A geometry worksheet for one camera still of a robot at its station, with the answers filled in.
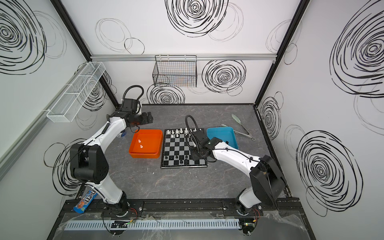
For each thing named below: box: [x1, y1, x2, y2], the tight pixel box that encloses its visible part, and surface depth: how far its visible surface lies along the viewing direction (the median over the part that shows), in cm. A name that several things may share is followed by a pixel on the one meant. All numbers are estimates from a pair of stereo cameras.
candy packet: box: [73, 188, 99, 214], surface depth 77 cm
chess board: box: [160, 128, 208, 169], surface depth 93 cm
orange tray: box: [129, 129, 163, 158], surface depth 98 cm
